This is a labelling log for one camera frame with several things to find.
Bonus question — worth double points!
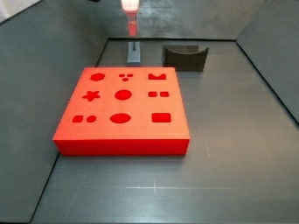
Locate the red shape-sorting board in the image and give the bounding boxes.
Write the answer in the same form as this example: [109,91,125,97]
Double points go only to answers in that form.
[53,67,190,156]

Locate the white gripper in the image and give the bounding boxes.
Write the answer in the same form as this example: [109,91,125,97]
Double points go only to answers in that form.
[120,0,138,37]

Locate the dark curved holder stand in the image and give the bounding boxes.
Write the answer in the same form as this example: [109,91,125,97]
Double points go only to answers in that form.
[162,45,209,72]

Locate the blue double-square peg object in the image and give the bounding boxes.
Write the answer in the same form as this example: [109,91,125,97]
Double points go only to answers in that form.
[126,41,141,65]

